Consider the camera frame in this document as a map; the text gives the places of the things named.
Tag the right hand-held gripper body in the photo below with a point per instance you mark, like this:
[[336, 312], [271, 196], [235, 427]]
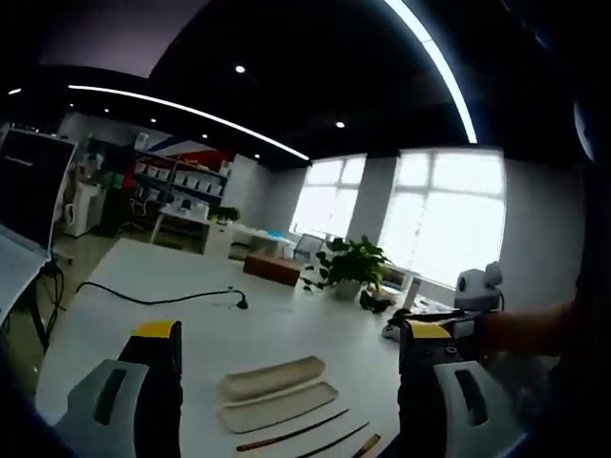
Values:
[[477, 291]]

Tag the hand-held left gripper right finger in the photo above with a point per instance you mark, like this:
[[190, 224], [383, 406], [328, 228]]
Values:
[[444, 405]]

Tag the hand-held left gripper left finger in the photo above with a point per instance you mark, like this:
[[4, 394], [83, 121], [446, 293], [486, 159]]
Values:
[[119, 410]]

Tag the dark chopstick utensil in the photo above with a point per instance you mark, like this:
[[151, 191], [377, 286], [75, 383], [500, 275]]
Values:
[[296, 430], [341, 438]]

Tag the beige cutlery case base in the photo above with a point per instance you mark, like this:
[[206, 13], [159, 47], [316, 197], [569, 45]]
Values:
[[277, 377]]

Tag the beige cutlery case lid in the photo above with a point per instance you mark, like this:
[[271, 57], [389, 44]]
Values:
[[279, 408]]

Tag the small black object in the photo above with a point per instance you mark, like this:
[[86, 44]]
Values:
[[372, 301]]

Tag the green potted plant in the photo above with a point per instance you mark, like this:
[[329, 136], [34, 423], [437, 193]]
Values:
[[351, 267]]

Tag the bright window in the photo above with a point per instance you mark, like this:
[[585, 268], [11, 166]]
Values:
[[327, 198], [444, 214]]

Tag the grey office chair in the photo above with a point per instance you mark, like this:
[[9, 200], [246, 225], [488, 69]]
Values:
[[308, 247]]

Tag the brown box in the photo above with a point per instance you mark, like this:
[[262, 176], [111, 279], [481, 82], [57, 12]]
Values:
[[272, 269]]

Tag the white desk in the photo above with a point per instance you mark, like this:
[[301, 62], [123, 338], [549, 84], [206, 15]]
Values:
[[186, 224]]

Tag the white cabinet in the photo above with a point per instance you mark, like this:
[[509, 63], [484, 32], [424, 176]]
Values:
[[83, 210]]

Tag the small green plant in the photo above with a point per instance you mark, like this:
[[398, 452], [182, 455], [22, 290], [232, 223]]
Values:
[[224, 214]]

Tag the curved ceiling light strip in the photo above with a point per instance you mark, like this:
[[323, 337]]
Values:
[[444, 67]]

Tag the shelf with white bins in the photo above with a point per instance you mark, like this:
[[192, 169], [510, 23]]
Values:
[[179, 176]]

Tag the dark monitor screen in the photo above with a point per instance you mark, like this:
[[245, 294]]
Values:
[[28, 186]]

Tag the long ceiling light strip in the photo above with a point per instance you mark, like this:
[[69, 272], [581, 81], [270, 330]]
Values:
[[191, 113]]

